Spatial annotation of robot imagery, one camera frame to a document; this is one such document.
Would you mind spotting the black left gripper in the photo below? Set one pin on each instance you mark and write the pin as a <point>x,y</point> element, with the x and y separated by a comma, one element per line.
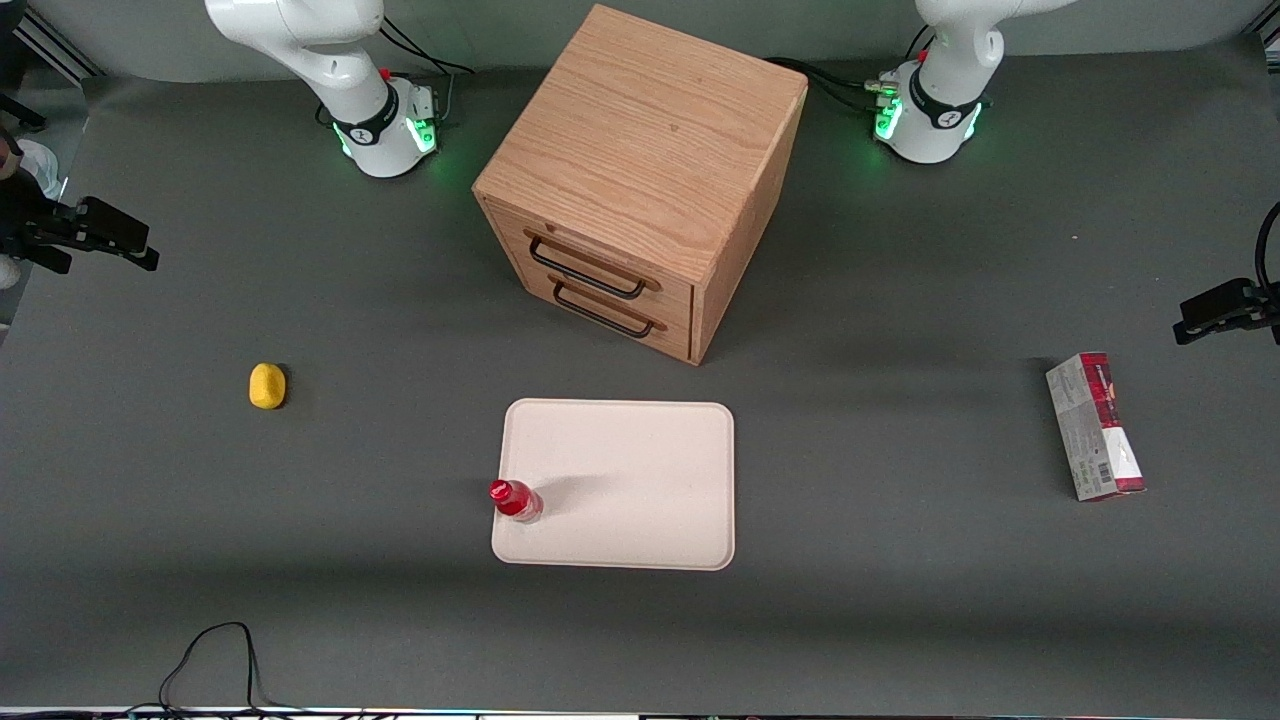
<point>1262,303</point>

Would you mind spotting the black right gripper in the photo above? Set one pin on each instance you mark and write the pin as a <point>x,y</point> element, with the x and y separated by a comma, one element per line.
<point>28,228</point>

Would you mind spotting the red cola can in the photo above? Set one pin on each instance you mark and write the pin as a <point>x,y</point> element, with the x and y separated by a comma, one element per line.
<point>515,500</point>

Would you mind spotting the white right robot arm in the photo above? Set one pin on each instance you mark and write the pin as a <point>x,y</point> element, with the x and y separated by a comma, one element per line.
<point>330,60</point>

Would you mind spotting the beige plastic tray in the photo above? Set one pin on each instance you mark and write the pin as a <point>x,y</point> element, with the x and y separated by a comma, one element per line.
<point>640,480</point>

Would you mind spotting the black stand foot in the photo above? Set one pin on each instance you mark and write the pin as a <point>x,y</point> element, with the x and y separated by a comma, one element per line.
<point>22,112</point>

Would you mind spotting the grey and red carton box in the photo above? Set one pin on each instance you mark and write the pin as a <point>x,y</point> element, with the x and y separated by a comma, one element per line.
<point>1095,425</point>

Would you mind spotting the yellow lemon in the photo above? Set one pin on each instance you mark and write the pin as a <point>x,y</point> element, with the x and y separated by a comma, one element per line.
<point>267,386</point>

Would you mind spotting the wooden drawer cabinet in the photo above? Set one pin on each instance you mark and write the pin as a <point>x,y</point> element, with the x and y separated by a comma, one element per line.
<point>640,130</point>

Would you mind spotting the long aluminium frame rail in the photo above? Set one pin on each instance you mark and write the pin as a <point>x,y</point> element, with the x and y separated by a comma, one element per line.
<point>62,48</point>

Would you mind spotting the short aluminium frame rail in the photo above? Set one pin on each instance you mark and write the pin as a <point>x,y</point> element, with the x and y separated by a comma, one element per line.
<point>1265,40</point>

